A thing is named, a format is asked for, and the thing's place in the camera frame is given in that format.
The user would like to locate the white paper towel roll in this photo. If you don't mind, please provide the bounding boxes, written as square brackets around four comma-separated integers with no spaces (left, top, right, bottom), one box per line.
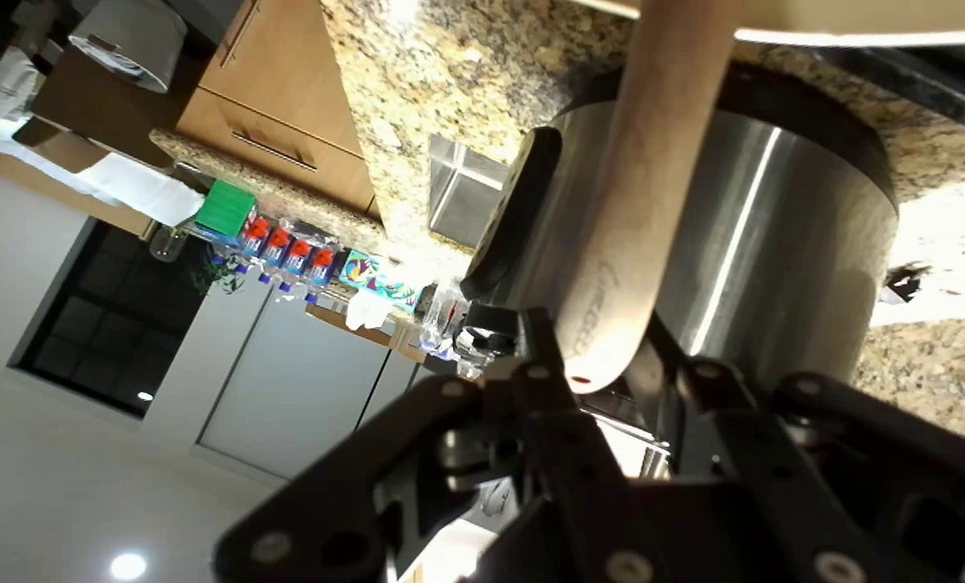
[64,0,192,97]

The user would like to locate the green box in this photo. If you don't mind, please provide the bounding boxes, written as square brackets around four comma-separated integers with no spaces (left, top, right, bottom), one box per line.
[192,173,264,247]

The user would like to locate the wooden spatula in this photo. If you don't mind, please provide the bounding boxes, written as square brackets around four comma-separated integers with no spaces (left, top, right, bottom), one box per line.
[550,0,749,399]

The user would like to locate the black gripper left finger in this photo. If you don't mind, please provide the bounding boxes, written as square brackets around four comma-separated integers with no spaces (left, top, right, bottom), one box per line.
[212,360,662,583]

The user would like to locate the stainless steel sink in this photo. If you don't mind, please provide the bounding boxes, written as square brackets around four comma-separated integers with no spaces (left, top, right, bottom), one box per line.
[426,128,515,253]

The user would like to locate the red bottle pack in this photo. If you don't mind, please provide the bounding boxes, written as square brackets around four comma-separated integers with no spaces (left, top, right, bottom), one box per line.
[237,211,345,281]

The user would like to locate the open cardboard box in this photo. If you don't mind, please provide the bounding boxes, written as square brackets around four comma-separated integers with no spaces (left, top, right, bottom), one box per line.
[0,109,209,241]

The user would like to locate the stainless steel pressure cooker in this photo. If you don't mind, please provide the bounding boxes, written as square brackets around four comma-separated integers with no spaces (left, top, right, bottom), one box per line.
[465,60,905,394]

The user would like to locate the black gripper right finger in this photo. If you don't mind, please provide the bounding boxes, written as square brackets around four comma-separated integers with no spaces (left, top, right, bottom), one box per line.
[673,351,965,583]

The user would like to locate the dark window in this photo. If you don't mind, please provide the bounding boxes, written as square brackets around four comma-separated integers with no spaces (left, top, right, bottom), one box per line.
[11,215,225,421]

